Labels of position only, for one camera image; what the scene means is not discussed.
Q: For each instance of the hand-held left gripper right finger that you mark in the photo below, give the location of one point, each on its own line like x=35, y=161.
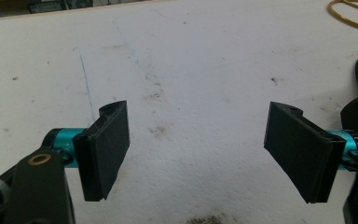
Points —
x=298, y=149

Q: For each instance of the black box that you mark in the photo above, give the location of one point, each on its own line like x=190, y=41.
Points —
x=45, y=6

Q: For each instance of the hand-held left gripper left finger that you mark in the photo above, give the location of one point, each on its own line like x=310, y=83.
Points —
x=104, y=149

